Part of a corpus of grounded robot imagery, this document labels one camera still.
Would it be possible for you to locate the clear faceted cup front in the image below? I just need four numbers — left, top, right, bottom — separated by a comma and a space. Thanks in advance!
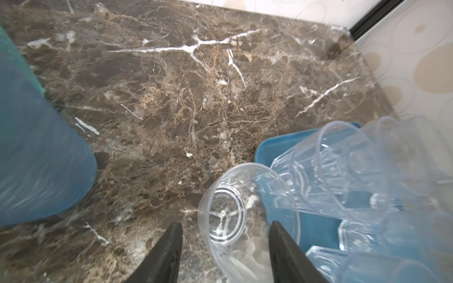
271, 121, 392, 223

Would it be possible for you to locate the teal plastic tray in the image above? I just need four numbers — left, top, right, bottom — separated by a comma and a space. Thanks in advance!
254, 128, 344, 251

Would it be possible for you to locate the clear textured cup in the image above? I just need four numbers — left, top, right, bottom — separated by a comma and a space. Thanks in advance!
198, 163, 301, 283
306, 246, 440, 283

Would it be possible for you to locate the right black frame post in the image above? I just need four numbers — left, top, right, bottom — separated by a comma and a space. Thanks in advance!
349, 0, 404, 41

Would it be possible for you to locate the small clear cup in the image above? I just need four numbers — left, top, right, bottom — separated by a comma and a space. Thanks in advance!
362, 115, 453, 197

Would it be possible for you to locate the blue frosted cup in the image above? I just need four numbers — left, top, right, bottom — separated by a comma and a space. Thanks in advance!
1, 59, 97, 226

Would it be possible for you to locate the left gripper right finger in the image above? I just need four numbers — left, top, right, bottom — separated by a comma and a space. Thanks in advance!
268, 221, 327, 283

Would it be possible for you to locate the clear textured cup front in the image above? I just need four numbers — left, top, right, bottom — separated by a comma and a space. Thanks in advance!
198, 163, 301, 283

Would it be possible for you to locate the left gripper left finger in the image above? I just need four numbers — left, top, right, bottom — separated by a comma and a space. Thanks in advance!
125, 222, 183, 283

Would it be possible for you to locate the clear textured cup middle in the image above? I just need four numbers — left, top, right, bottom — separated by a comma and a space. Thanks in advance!
306, 246, 440, 283

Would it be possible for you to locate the clear faceted cup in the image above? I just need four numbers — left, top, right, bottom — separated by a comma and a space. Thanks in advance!
271, 121, 392, 223
338, 211, 453, 261

